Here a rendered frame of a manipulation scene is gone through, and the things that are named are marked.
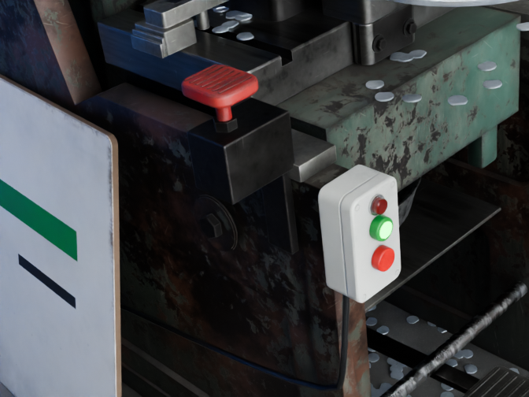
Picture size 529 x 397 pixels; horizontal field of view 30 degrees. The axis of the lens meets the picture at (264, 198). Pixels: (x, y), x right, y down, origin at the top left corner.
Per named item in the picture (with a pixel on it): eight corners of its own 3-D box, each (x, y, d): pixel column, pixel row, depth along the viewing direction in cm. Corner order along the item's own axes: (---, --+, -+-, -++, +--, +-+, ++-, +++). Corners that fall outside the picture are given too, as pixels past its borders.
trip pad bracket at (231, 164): (307, 252, 114) (290, 100, 104) (246, 293, 109) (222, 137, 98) (271, 235, 118) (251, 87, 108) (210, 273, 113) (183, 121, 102)
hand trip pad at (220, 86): (271, 141, 103) (264, 75, 99) (229, 165, 100) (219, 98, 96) (227, 124, 108) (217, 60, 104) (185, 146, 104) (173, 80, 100)
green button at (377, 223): (394, 235, 107) (393, 213, 106) (377, 246, 105) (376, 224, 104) (386, 231, 108) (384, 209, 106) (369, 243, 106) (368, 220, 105)
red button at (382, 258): (396, 265, 109) (394, 243, 108) (379, 276, 108) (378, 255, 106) (387, 261, 110) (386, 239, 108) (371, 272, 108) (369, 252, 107)
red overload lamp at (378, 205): (390, 211, 105) (390, 192, 104) (375, 221, 104) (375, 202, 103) (382, 208, 106) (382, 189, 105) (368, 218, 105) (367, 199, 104)
